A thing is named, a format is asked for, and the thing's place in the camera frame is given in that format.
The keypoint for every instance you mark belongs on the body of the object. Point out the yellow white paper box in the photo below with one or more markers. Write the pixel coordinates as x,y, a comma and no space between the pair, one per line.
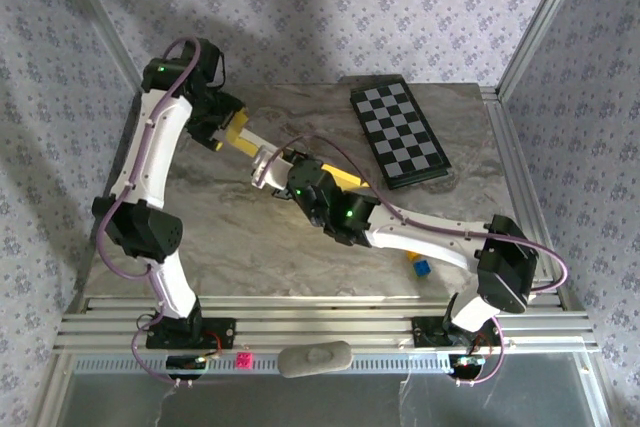
345,178

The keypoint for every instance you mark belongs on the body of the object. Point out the grey oval stone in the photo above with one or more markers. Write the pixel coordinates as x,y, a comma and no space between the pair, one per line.
315,358

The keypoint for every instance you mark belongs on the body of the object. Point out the black white chessboard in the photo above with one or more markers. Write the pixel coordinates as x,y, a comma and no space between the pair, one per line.
395,132

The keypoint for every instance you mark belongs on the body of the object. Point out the blue toy brick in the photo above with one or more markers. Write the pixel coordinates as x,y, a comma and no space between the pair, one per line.
422,268

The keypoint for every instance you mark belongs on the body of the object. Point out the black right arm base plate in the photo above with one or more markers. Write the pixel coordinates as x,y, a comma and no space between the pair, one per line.
425,332

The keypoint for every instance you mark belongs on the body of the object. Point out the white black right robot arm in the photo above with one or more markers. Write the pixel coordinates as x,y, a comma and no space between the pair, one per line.
430,242

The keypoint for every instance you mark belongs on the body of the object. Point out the aluminium corner post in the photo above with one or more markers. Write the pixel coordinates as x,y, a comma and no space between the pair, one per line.
109,32
540,22

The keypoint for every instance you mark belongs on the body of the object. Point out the yellow toy brick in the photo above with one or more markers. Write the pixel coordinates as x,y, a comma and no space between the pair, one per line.
411,255

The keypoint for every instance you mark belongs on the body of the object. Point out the aluminium side rail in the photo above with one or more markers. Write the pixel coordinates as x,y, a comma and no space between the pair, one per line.
87,267
522,197

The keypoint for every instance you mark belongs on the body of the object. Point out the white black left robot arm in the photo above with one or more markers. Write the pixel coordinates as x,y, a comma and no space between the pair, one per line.
150,157

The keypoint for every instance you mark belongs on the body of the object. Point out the pink toy brick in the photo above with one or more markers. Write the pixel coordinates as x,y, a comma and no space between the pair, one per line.
244,360

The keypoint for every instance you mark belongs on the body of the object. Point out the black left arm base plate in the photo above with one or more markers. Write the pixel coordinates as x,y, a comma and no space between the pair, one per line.
220,332

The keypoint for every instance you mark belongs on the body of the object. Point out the aluminium profile mounting rails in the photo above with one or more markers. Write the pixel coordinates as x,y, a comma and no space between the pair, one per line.
325,319

